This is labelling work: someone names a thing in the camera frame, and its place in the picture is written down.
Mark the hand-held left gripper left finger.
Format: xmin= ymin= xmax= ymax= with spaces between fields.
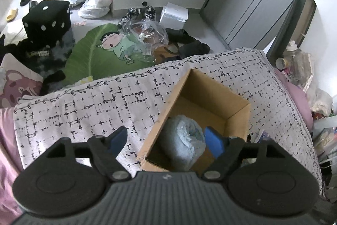
xmin=43 ymin=126 xmax=132 ymax=183

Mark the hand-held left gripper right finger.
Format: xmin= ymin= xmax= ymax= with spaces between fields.
xmin=201 ymin=127 xmax=293 ymax=183

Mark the blue-grey towel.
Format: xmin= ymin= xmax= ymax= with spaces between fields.
xmin=158 ymin=115 xmax=206 ymax=171

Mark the brown cardboard box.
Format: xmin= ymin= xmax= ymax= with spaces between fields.
xmin=137 ymin=69 xmax=251 ymax=172

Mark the white black-patterned bed blanket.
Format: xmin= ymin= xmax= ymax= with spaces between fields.
xmin=13 ymin=48 xmax=325 ymax=199

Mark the green leaf cartoon rug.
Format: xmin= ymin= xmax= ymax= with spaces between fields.
xmin=64 ymin=24 xmax=158 ymax=86

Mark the brown bag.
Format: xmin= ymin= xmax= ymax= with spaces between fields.
xmin=153 ymin=43 xmax=182 ymax=65

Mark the black cloth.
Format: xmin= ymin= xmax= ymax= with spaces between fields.
xmin=164 ymin=28 xmax=211 ymax=59

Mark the grey tie-dye rug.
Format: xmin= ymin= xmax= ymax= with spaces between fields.
xmin=21 ymin=28 xmax=77 ymax=95

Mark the paper cup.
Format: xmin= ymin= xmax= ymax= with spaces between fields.
xmin=275 ymin=57 xmax=290 ymax=69

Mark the clear plastic bag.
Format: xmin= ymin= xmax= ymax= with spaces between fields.
xmin=118 ymin=18 xmax=169 ymax=63

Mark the crumpled plastic wrapping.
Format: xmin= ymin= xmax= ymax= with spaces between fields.
xmin=297 ymin=52 xmax=333 ymax=116

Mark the bear print pillow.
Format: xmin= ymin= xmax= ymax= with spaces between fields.
xmin=0 ymin=54 xmax=44 ymax=108

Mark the clear plastic bottle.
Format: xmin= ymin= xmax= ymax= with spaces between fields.
xmin=286 ymin=40 xmax=306 ymax=83

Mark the white box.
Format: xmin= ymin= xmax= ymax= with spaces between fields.
xmin=159 ymin=3 xmax=189 ymax=30

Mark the black framed board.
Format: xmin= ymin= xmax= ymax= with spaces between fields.
xmin=266 ymin=0 xmax=317 ymax=65

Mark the black dice cushion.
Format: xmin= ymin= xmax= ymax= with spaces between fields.
xmin=22 ymin=0 xmax=71 ymax=47

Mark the white red plastic bag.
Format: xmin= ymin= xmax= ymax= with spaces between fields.
xmin=78 ymin=0 xmax=114 ymax=19

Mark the white cloth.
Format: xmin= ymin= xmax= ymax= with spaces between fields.
xmin=0 ymin=19 xmax=28 ymax=45

